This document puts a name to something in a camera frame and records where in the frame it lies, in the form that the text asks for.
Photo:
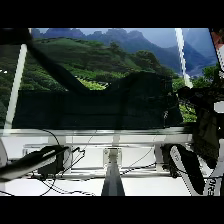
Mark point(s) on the black pants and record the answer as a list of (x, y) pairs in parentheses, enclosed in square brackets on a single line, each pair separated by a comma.
[(100, 111)]

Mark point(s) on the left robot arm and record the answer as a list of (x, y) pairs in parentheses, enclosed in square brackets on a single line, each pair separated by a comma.
[(23, 163)]

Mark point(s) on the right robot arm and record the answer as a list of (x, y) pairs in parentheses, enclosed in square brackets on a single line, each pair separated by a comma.
[(188, 168)]

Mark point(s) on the dark olive garment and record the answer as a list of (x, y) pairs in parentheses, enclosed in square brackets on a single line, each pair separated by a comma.
[(207, 133)]

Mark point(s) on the silver frame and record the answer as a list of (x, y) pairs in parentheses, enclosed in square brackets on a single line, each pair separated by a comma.
[(113, 156)]

